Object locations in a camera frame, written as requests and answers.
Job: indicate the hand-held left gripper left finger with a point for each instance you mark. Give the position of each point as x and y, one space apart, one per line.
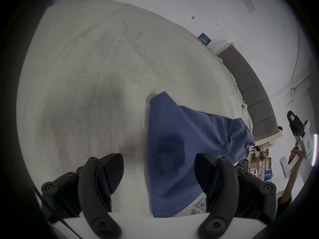
93 195

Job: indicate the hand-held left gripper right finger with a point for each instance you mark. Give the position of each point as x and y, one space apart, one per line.
225 190

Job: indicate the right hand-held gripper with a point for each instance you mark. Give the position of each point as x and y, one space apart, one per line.
308 143

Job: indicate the blue shirt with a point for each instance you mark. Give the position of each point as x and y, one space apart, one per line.
174 143

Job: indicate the person's right forearm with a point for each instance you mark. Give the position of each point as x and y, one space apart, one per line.
290 183

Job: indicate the person's right hand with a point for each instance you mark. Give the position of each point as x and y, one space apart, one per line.
295 154

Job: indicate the leopard print cloth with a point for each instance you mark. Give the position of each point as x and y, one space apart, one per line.
243 167

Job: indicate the stack of cartons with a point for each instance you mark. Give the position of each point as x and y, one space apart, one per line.
263 164

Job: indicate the small white phone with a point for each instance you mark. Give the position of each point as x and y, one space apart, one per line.
243 106

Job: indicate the grey padded headboard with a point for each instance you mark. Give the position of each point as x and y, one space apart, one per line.
251 83

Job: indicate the blue card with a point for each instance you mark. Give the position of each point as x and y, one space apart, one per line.
204 38

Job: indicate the bed with beige sheet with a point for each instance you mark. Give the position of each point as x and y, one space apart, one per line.
99 71

